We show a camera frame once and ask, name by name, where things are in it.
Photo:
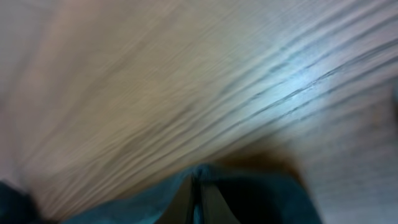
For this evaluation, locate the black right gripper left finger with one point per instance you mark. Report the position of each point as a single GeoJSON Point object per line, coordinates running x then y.
{"type": "Point", "coordinates": [181, 208]}

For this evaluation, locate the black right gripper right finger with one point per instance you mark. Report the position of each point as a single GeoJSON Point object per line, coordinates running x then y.
{"type": "Point", "coordinates": [215, 208]}

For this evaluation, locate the black Nike t-shirt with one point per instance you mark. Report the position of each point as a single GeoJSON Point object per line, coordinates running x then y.
{"type": "Point", "coordinates": [253, 197]}

